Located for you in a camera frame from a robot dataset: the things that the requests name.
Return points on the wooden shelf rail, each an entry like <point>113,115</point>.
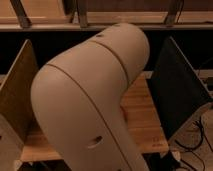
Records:
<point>20,15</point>

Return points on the right dark side panel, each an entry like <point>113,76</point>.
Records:
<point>179,94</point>

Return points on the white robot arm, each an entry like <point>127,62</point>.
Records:
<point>76,99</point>

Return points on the left wooden side panel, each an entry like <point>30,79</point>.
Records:
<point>16,112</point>

